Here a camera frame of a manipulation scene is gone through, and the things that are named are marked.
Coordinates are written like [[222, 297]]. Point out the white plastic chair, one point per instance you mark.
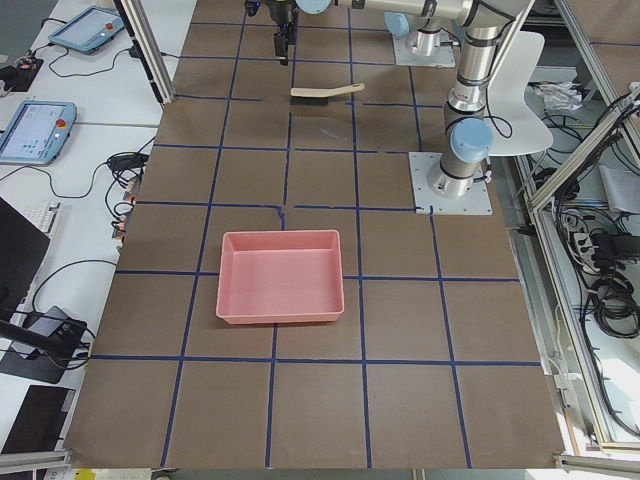
[[517, 129]]

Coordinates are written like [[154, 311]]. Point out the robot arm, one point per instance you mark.
[[469, 137], [415, 30]]

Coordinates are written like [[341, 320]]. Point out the blue teach pendant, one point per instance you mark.
[[37, 132], [89, 30]]

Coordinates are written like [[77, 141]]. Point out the white keyboard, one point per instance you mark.
[[45, 216]]

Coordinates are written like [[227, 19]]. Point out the black laptop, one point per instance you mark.
[[23, 249]]

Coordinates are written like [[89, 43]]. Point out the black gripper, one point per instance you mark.
[[284, 16]]

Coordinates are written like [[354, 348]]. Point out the white hand brush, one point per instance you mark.
[[321, 96]]

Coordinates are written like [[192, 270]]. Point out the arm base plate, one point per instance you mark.
[[436, 193], [443, 59]]

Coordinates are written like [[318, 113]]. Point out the blue teach pendant near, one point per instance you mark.
[[37, 132]]

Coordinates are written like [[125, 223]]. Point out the pink plastic bin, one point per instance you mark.
[[271, 277]]

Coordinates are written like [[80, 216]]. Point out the blue teach pendant far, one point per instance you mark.
[[89, 30]]

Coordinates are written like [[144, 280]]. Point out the black camera stand base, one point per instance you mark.
[[49, 345]]

